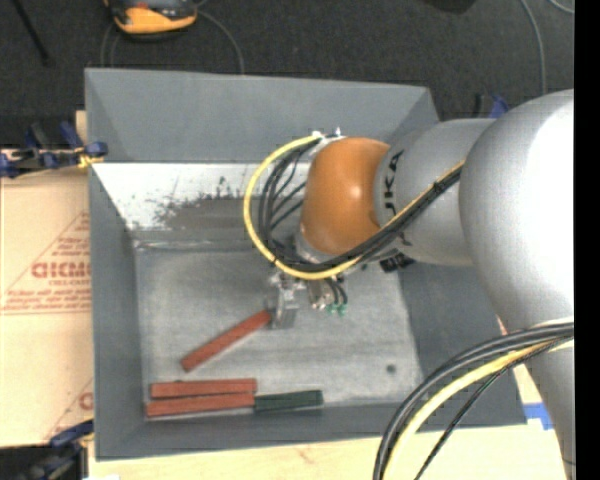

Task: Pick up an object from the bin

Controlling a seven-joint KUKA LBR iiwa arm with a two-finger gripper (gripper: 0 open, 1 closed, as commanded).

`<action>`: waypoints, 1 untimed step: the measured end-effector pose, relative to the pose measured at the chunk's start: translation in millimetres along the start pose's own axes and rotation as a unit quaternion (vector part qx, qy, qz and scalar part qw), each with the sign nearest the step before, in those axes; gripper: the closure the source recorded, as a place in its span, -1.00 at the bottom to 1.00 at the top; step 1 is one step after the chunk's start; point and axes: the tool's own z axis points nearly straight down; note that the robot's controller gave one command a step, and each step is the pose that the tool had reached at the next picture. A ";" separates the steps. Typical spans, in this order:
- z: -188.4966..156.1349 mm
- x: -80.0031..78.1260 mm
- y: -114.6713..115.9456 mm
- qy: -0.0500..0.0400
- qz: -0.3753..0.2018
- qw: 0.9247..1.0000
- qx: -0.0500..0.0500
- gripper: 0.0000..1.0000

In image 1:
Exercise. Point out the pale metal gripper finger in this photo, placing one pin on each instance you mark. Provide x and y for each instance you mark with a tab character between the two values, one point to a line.
274	306
290	313

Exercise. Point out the red-brown block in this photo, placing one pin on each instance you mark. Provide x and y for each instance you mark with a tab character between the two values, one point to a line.
202	388
225	342
200	404

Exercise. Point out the grey metal bin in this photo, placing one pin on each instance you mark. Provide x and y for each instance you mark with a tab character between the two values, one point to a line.
190	288

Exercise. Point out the dark green flat block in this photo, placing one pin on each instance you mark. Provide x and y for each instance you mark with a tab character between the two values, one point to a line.
289	400

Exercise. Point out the brown cardboard board red print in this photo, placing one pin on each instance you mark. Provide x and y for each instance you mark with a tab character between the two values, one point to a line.
40	348

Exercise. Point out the black cylinder on white bracket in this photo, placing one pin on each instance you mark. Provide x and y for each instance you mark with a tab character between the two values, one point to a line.
396	262

